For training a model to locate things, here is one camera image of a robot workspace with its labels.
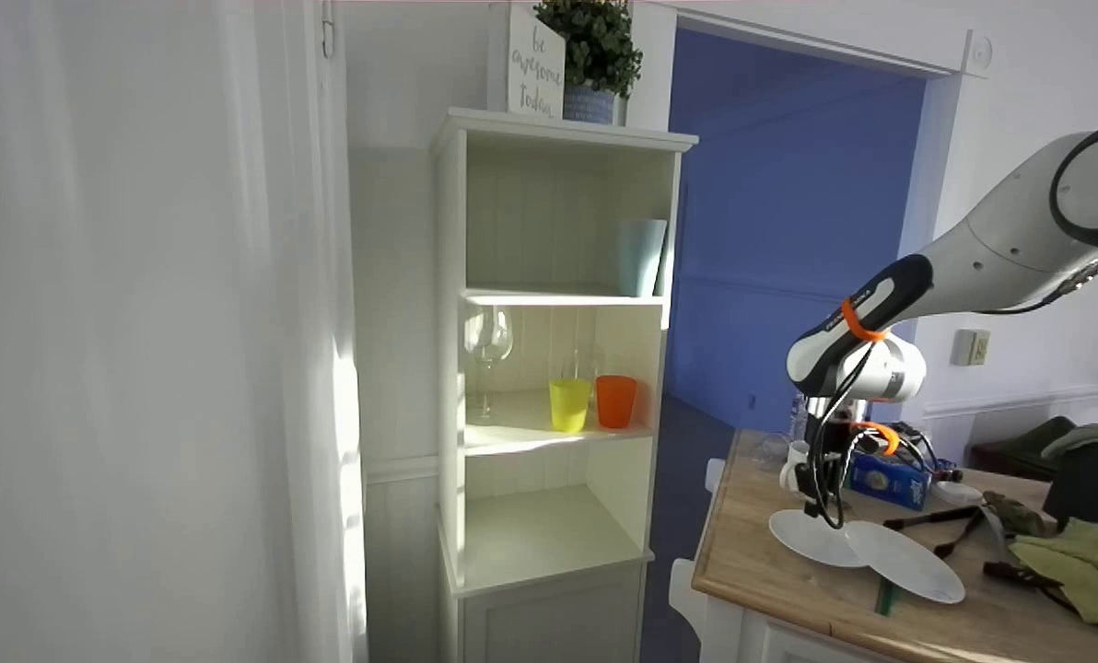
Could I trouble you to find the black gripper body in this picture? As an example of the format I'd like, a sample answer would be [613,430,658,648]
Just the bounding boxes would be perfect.
[798,422,868,506]

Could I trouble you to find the white plate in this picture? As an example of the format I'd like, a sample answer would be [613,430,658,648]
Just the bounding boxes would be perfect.
[844,520,967,603]
[767,509,864,567]

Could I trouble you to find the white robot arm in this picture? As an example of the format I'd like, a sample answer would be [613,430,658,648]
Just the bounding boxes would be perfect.
[784,129,1098,528]

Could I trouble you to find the white mug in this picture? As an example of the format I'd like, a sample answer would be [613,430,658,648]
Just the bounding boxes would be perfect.
[778,443,811,493]

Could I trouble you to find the black tongs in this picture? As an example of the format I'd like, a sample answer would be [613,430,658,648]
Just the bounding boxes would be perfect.
[884,506,984,558]

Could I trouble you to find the orange cup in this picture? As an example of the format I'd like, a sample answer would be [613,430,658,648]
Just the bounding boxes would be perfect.
[599,376,638,430]

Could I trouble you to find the dark bag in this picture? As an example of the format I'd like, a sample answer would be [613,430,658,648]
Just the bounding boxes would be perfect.
[967,415,1098,522]

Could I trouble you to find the yellow cup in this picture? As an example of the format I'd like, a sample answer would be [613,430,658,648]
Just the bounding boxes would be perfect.
[548,378,594,433]

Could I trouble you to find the green cloth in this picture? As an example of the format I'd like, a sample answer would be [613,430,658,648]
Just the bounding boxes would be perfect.
[1009,520,1098,626]

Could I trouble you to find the light blue cup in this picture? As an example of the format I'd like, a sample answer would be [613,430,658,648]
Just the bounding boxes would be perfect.
[620,218,669,299]

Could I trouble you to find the white shelf cabinet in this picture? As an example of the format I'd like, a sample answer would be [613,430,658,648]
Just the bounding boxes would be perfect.
[437,110,692,663]

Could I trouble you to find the wine glass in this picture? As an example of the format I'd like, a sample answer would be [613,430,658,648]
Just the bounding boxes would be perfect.
[464,307,516,415]

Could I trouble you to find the potted green plant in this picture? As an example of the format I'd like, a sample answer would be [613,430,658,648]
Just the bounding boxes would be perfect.
[534,0,643,124]

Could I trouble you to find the white sign board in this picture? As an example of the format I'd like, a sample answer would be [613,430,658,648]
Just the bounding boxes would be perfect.
[505,5,566,118]

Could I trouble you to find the white curtain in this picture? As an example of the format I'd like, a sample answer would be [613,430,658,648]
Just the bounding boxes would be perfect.
[0,0,369,663]

